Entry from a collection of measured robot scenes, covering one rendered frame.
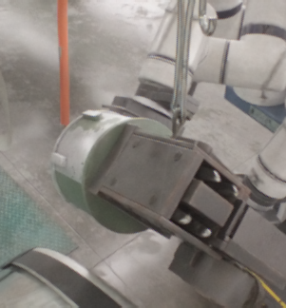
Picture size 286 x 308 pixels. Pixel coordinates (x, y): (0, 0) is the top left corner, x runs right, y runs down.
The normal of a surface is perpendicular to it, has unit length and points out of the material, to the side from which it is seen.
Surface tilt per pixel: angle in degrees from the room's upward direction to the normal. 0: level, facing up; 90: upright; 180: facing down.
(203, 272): 34
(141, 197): 43
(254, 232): 65
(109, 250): 0
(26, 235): 0
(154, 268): 0
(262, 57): 47
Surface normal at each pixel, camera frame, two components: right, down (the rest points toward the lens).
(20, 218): 0.00, -0.74
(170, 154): -0.68, -0.50
